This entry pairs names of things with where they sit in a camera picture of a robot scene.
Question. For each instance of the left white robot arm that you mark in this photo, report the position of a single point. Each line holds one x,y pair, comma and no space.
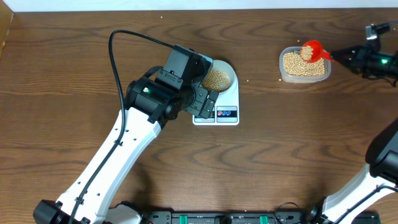
150,102

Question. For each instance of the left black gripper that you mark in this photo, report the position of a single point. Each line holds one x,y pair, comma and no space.
200,96

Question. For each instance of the grey round bowl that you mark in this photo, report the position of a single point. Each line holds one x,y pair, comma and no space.
225,67

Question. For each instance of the white digital kitchen scale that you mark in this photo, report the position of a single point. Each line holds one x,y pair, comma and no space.
225,112

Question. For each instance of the soybeans in bowl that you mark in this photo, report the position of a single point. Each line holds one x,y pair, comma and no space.
217,81

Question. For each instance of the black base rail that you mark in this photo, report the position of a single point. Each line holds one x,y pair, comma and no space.
248,217

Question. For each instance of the clear plastic container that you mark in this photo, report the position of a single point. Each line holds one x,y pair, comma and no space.
297,79

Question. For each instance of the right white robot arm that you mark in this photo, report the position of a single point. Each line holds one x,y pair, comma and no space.
378,177

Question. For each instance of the red plastic measuring scoop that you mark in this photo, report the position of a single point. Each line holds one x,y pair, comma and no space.
312,51

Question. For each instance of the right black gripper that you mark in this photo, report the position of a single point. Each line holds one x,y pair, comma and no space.
357,62

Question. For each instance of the yellow soybeans in container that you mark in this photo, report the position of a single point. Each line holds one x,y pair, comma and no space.
294,65

